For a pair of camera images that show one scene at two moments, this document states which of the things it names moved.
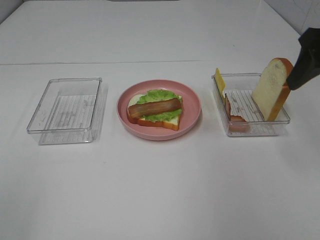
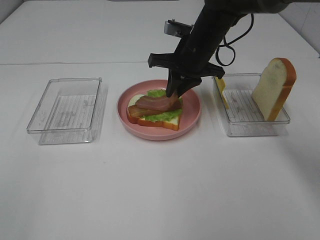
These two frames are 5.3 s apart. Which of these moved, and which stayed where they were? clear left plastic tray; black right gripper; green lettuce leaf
Moved: black right gripper
Stayed: clear left plastic tray; green lettuce leaf
